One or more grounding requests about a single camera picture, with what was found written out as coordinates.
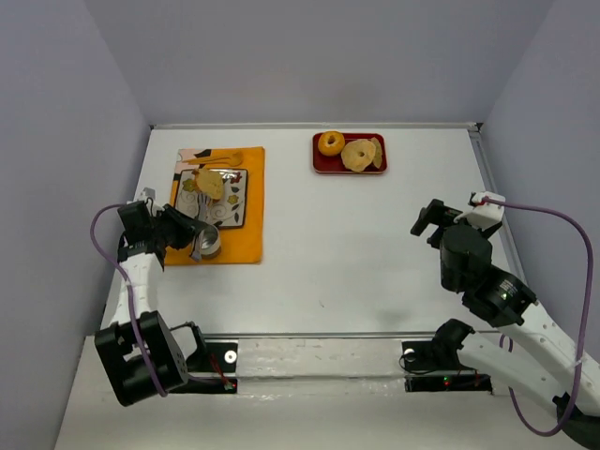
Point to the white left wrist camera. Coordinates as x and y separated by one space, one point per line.
146 194

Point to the wooden spoon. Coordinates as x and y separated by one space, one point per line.
233 159

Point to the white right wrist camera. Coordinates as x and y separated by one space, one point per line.
486 210

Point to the small bread piece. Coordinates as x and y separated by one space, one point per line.
377 160

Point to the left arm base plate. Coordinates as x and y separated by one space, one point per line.
214 372

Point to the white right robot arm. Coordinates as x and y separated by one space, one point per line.
534 356

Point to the brown bread slice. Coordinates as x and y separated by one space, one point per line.
209 183

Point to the red tray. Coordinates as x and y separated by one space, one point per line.
333 165

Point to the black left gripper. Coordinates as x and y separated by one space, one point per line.
177 228

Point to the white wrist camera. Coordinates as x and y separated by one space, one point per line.
486 210
146 194

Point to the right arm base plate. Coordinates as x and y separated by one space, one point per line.
429 368

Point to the orange placemat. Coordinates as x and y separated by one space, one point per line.
239 245

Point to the pale ring bread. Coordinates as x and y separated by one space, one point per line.
357 155

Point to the small metal cup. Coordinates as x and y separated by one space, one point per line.
211 245

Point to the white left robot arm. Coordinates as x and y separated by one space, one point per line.
137 348

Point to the floral square plate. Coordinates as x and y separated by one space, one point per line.
227 213

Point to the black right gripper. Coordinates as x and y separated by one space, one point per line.
436 220

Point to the orange glazed donut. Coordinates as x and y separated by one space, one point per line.
331 143

